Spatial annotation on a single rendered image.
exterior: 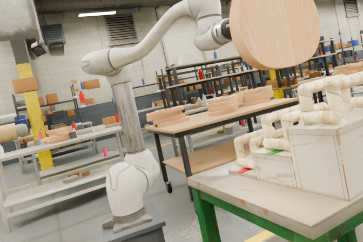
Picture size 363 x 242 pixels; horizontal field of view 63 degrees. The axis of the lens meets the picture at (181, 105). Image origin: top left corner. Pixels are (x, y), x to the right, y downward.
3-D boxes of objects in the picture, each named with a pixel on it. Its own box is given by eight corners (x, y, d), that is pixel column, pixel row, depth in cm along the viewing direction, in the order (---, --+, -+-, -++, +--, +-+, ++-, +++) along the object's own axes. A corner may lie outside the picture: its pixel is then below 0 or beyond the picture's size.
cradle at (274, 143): (290, 152, 84) (288, 141, 83) (261, 149, 94) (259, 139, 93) (297, 148, 85) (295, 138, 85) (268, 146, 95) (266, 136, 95)
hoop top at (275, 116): (267, 125, 92) (265, 115, 91) (259, 125, 94) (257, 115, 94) (309, 112, 101) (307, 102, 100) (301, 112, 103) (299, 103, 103)
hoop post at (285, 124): (293, 152, 84) (287, 120, 84) (284, 151, 87) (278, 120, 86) (300, 149, 86) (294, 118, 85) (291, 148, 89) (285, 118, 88)
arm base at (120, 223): (102, 222, 146) (99, 212, 146) (145, 208, 153) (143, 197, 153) (105, 237, 129) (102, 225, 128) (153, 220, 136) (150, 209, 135)
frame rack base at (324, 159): (351, 202, 68) (338, 129, 67) (296, 189, 81) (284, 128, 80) (407, 166, 81) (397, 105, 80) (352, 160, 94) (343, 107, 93)
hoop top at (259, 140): (254, 148, 98) (252, 139, 98) (248, 148, 101) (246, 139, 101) (294, 133, 108) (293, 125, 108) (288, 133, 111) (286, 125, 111)
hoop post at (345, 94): (349, 111, 85) (343, 79, 84) (338, 112, 88) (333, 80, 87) (355, 109, 86) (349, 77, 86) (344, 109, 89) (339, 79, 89)
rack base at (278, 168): (298, 189, 81) (292, 156, 80) (256, 179, 95) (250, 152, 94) (354, 160, 94) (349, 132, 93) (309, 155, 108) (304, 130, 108)
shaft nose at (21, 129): (17, 138, 56) (14, 126, 56) (18, 135, 58) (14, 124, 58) (29, 135, 57) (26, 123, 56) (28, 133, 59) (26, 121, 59)
